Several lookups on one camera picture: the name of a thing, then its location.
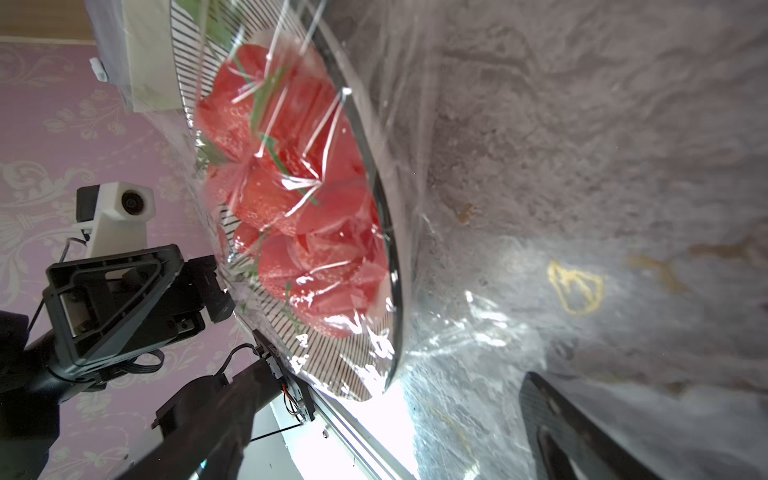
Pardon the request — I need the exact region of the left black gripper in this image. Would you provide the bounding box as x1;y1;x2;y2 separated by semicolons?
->
43;244;234;380

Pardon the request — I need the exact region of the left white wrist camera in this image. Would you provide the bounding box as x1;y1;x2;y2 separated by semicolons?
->
75;182;156;258

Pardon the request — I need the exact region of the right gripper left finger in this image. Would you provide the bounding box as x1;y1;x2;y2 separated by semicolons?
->
119;359;282;479

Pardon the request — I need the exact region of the striped plate of strawberries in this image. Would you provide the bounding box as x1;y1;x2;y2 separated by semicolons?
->
170;1;404;402

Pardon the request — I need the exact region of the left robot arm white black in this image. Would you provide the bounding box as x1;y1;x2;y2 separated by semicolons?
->
1;244;234;479

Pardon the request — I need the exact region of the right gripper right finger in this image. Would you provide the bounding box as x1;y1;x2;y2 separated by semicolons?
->
519;372;658;479

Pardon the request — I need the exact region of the beige plastic wrap dispenser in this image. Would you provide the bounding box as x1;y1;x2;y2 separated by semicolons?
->
85;0;182;113

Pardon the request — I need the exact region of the red strawberries pile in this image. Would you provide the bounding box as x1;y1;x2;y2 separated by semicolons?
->
196;44;389;339

